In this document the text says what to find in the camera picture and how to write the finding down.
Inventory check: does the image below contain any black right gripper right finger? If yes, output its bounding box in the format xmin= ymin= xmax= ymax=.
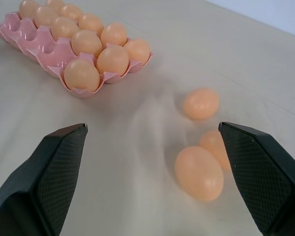
xmin=218 ymin=121 xmax=295 ymax=236

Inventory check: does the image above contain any pink plastic egg tray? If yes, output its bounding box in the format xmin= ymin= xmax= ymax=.
xmin=0 ymin=12 xmax=155 ymax=99

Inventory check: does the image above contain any orange plastic egg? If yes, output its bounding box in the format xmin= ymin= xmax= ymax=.
xmin=123 ymin=38 xmax=151 ymax=67
xmin=50 ymin=17 xmax=80 ymax=39
xmin=175 ymin=146 xmax=224 ymax=203
xmin=63 ymin=59 xmax=100 ymax=89
xmin=34 ymin=6 xmax=59 ymax=28
xmin=71 ymin=29 xmax=103 ymax=59
xmin=59 ymin=4 xmax=85 ymax=22
xmin=100 ymin=22 xmax=128 ymax=47
xmin=199 ymin=130 xmax=233 ymax=172
xmin=45 ymin=0 xmax=66 ymax=12
xmin=182 ymin=88 xmax=220 ymax=121
xmin=96 ymin=46 xmax=130 ymax=77
xmin=19 ymin=0 xmax=40 ymax=19
xmin=78 ymin=13 xmax=105 ymax=37

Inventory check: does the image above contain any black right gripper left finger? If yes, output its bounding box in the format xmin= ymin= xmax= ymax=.
xmin=0 ymin=123 xmax=89 ymax=236

